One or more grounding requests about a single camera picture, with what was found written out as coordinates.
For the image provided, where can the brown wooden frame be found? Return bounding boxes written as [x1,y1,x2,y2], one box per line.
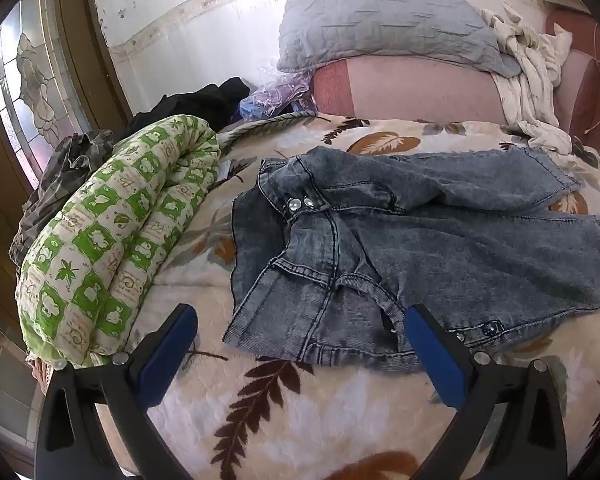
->
[55,0,133,123]

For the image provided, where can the grey quilted pillow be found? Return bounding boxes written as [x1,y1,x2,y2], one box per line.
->
[276,0,521,76]

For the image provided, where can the stained glass window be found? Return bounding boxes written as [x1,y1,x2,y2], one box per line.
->
[0,0,96,161]

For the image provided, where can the black garment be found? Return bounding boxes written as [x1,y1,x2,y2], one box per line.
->
[130,76,251,133]

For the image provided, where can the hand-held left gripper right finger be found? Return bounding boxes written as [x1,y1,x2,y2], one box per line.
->
[402,302,569,480]

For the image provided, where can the crumpled white cloth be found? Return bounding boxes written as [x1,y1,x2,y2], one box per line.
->
[477,2,576,156]

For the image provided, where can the clear purple plastic bag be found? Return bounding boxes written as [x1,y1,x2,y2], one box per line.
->
[239,71,316,121]

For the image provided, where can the leaf-printed cream blanket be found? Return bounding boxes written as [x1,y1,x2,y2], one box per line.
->
[95,112,600,480]

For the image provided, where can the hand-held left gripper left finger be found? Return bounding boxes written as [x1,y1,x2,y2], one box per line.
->
[35,302,201,480]

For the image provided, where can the green and white rolled quilt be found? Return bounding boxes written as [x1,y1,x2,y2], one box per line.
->
[16,115,222,368]

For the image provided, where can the grey-blue denim pants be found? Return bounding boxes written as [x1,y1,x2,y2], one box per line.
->
[223,146,600,376]

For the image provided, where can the camouflage garment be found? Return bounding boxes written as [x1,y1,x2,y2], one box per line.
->
[10,130,116,266]

